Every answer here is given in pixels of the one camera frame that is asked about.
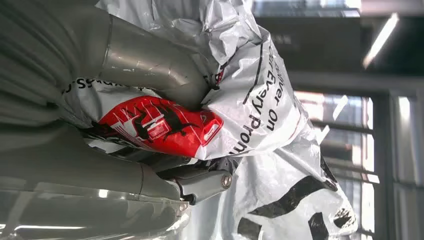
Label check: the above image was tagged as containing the ceiling light strip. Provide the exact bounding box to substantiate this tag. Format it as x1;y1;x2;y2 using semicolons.
361;12;401;70

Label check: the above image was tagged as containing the dark metal window frame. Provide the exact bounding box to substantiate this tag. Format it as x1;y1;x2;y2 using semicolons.
291;71;424;240

